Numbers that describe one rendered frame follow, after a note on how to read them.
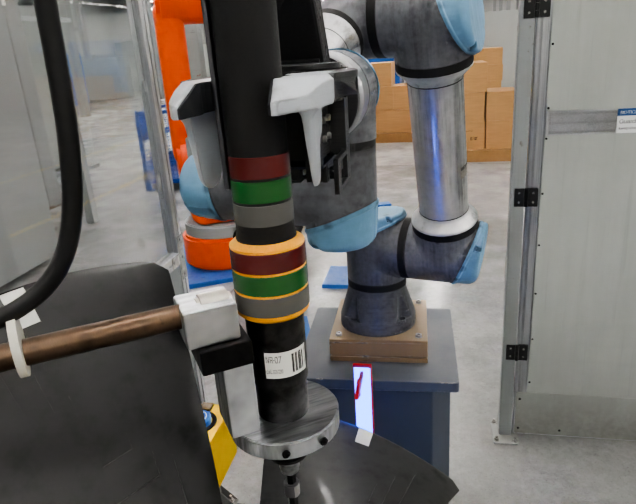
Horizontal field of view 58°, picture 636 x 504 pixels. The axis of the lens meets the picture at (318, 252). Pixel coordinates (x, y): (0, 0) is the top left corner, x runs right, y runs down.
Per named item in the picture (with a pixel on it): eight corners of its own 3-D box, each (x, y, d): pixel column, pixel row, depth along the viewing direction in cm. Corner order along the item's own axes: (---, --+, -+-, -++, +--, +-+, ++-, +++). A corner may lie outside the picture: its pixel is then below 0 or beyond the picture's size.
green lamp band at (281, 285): (246, 304, 31) (243, 283, 31) (225, 278, 35) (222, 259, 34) (320, 287, 32) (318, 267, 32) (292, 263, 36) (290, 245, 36)
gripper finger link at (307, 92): (341, 206, 27) (338, 168, 36) (334, 76, 25) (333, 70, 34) (276, 210, 28) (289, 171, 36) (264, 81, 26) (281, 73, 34)
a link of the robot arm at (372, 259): (359, 261, 122) (356, 199, 117) (421, 267, 117) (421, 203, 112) (337, 282, 112) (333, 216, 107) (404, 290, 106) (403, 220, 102)
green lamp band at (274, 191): (242, 208, 30) (239, 185, 29) (225, 195, 33) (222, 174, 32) (301, 198, 31) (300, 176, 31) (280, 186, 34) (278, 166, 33)
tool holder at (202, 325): (215, 488, 32) (190, 331, 29) (189, 419, 38) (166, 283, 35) (359, 438, 35) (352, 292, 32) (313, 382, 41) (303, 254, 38)
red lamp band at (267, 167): (239, 184, 29) (236, 160, 29) (222, 173, 32) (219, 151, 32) (300, 174, 31) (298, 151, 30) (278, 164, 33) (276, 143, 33)
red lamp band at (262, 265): (243, 282, 30) (241, 260, 30) (222, 257, 34) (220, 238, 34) (318, 265, 32) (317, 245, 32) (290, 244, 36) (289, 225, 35)
